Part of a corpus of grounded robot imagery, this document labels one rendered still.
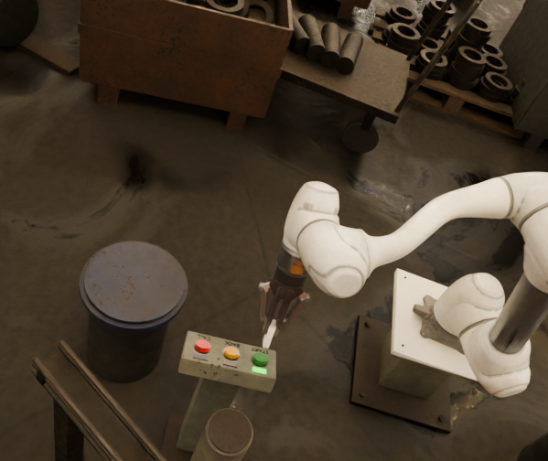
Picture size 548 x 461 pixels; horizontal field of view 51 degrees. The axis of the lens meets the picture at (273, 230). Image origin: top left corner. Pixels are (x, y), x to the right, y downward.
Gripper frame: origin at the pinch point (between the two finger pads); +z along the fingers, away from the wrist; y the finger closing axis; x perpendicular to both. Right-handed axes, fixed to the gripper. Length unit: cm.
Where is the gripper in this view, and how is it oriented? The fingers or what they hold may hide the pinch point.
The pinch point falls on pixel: (269, 333)
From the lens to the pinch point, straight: 145.0
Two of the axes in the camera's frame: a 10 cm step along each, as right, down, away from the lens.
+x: 0.0, -4.6, 8.9
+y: 9.6, 2.5, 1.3
